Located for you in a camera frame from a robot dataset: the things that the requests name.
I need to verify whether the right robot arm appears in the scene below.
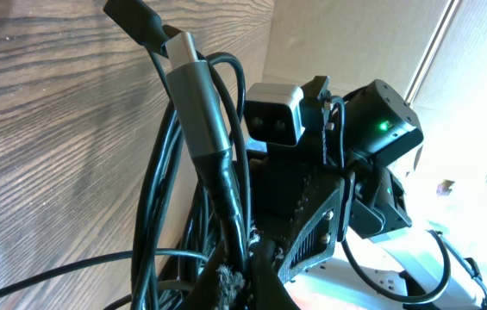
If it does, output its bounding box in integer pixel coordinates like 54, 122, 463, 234
243, 76, 487, 309

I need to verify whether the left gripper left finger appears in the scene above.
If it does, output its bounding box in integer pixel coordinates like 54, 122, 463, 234
182, 241, 246, 310

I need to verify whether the black thin USB cable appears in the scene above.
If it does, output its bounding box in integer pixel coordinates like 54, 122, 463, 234
0, 0, 209, 310

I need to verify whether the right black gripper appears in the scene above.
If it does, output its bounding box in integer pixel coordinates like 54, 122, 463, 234
248, 76, 351, 283

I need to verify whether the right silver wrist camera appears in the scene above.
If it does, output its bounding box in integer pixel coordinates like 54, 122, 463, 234
244, 83, 304, 147

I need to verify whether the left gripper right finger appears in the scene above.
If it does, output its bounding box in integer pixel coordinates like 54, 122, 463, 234
247, 238, 299, 310

